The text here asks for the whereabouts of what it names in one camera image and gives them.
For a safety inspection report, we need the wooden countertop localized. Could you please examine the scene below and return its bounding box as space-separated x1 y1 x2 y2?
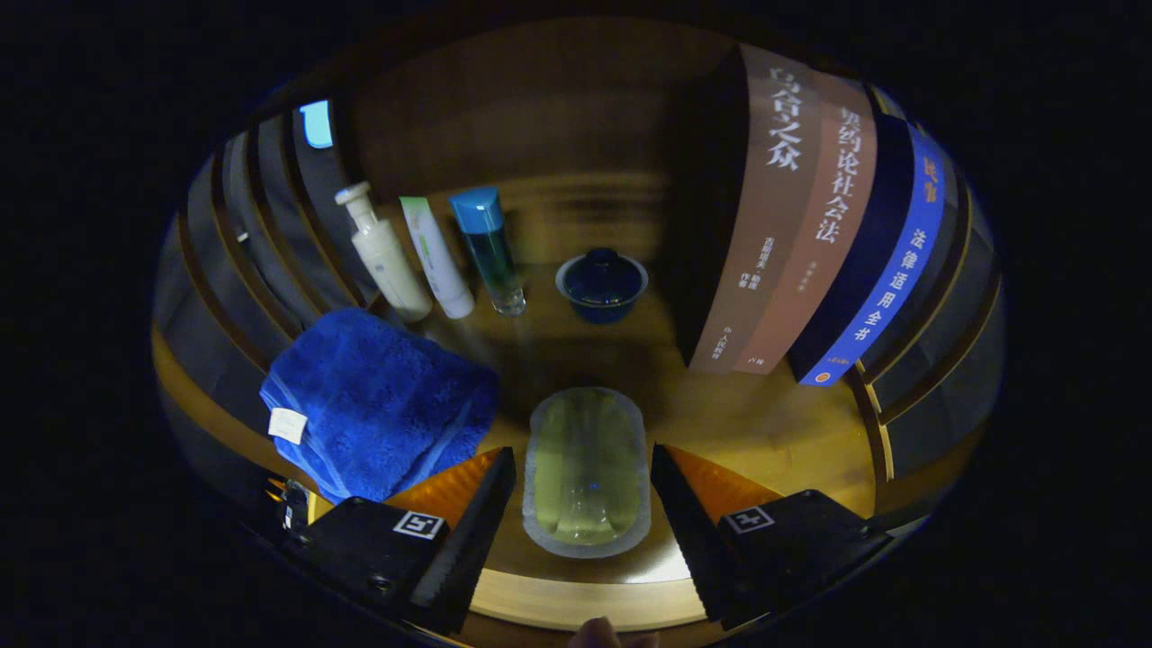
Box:
151 175 901 633

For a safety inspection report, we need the blue towel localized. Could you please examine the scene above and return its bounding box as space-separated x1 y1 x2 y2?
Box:
259 308 500 505

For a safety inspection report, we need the white pump bottle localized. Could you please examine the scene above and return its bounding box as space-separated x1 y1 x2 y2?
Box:
335 182 434 323

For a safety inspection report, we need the teal bottle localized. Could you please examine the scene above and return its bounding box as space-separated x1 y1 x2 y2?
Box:
449 186 527 317

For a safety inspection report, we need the blue lidded teacup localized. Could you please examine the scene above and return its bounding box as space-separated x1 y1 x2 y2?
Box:
555 248 649 325

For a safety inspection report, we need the white green tube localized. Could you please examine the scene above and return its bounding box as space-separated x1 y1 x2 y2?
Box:
399 195 475 320

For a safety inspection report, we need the wooden cabinet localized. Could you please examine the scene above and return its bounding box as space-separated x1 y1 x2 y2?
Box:
151 18 1007 648

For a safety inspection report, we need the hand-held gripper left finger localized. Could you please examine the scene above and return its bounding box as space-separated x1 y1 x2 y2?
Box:
283 447 518 635

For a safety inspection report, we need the blue book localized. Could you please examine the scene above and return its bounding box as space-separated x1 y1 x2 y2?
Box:
790 112 948 388

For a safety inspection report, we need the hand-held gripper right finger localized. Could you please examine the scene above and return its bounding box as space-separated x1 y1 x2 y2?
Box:
650 443 896 631

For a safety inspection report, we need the reddish brown book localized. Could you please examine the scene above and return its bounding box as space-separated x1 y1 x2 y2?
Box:
733 72 878 375

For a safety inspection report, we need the dark brown book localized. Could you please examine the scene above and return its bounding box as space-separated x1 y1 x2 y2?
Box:
670 45 822 375

